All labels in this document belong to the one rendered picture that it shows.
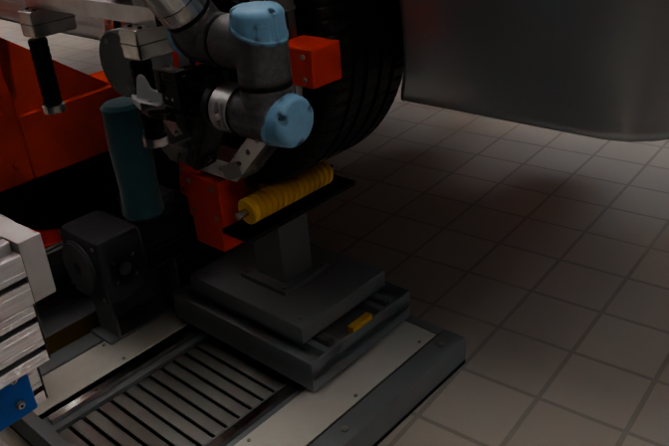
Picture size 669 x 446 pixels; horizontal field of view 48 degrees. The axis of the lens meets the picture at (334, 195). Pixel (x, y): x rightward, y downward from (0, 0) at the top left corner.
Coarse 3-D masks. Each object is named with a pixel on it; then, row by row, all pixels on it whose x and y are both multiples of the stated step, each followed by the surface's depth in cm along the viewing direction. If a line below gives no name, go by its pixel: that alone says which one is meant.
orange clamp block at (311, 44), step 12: (300, 36) 133; (312, 36) 133; (300, 48) 126; (312, 48) 125; (324, 48) 127; (336, 48) 129; (300, 60) 127; (312, 60) 125; (324, 60) 127; (336, 60) 130; (300, 72) 128; (312, 72) 126; (324, 72) 128; (336, 72) 130; (300, 84) 129; (312, 84) 127; (324, 84) 129
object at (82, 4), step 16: (32, 0) 142; (48, 0) 138; (64, 0) 134; (80, 0) 131; (96, 0) 128; (112, 0) 126; (128, 0) 125; (96, 16) 129; (112, 16) 126; (128, 16) 122; (144, 16) 119
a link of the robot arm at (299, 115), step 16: (240, 96) 104; (256, 96) 101; (272, 96) 101; (288, 96) 101; (240, 112) 104; (256, 112) 102; (272, 112) 100; (288, 112) 100; (304, 112) 102; (240, 128) 105; (256, 128) 103; (272, 128) 100; (288, 128) 101; (304, 128) 103; (272, 144) 104; (288, 144) 102
